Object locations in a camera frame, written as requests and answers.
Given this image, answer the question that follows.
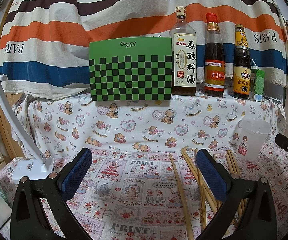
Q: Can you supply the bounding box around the bear print cloth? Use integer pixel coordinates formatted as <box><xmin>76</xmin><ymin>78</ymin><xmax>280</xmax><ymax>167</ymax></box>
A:
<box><xmin>13</xmin><ymin>93</ymin><xmax>286</xmax><ymax>158</ymax></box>

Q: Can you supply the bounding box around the striped Hermes Paris cloth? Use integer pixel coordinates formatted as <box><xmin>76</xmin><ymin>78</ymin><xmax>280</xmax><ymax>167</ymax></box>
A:
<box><xmin>0</xmin><ymin>0</ymin><xmax>288</xmax><ymax>100</ymax></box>

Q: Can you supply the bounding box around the green drink carton with straw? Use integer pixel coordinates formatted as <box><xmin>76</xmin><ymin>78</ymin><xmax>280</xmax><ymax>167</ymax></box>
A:
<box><xmin>249</xmin><ymin>59</ymin><xmax>265</xmax><ymax>102</ymax></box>

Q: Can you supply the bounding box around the yellow label oyster sauce bottle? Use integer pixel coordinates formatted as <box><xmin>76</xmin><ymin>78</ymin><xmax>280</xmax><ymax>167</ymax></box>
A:
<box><xmin>232</xmin><ymin>24</ymin><xmax>251</xmax><ymax>100</ymax></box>

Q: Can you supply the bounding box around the clear cooking wine bottle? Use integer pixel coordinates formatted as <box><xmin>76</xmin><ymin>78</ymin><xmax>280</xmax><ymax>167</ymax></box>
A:
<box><xmin>169</xmin><ymin>6</ymin><xmax>197</xmax><ymax>96</ymax></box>

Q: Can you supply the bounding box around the translucent plastic cup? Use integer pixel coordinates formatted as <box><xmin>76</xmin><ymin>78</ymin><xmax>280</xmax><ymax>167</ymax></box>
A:
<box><xmin>236</xmin><ymin>116</ymin><xmax>270</xmax><ymax>161</ymax></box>

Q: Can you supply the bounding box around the white desk lamp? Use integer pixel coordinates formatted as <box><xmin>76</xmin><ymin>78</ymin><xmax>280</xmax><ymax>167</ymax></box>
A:
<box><xmin>0</xmin><ymin>69</ymin><xmax>56</xmax><ymax>185</ymax></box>

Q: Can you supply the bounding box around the red cap sesame oil bottle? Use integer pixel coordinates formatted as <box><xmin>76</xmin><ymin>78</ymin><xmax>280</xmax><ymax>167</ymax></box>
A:
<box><xmin>204</xmin><ymin>12</ymin><xmax>225</xmax><ymax>98</ymax></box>

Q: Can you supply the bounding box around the green black checkered box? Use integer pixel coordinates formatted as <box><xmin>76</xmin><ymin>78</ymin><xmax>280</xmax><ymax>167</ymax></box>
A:
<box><xmin>89</xmin><ymin>37</ymin><xmax>172</xmax><ymax>101</ymax></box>

